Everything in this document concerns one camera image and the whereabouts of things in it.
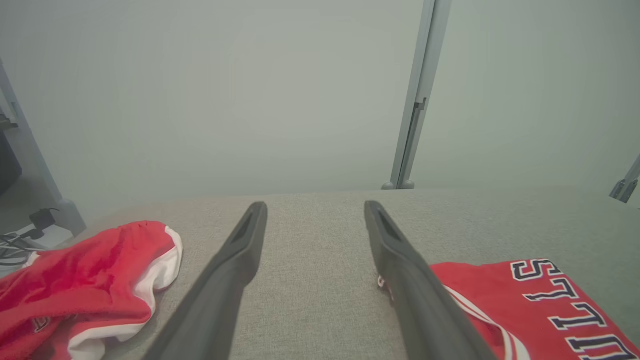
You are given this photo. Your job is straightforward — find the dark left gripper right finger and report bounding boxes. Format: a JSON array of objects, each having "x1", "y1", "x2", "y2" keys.
[{"x1": 364, "y1": 200, "x2": 496, "y2": 360}]

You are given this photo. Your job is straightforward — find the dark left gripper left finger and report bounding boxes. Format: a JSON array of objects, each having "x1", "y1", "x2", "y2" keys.
[{"x1": 142, "y1": 201, "x2": 268, "y2": 360}]

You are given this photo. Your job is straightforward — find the red basketball jersey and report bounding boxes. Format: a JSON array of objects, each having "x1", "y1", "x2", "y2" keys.
[{"x1": 377, "y1": 258, "x2": 640, "y2": 360}]

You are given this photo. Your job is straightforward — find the red shorts with white trim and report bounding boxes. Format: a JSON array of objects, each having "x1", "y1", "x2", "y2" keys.
[{"x1": 0, "y1": 221, "x2": 183, "y2": 360}]

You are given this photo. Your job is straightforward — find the black power adapter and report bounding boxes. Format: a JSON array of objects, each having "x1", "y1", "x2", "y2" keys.
[{"x1": 29, "y1": 208, "x2": 61, "y2": 232}]

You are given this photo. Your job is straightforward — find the black computer tower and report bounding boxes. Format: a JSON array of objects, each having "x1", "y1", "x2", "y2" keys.
[{"x1": 0, "y1": 131, "x2": 23, "y2": 197}]

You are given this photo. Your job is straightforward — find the black floor cable bundle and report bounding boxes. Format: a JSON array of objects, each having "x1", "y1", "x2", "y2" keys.
[{"x1": 0, "y1": 229, "x2": 48, "y2": 267}]

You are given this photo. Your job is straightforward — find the grey partition post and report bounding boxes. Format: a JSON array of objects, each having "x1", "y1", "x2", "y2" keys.
[
  {"x1": 609, "y1": 155, "x2": 640, "y2": 204},
  {"x1": 382, "y1": 0, "x2": 453, "y2": 191},
  {"x1": 0, "y1": 60, "x2": 87, "y2": 237}
]

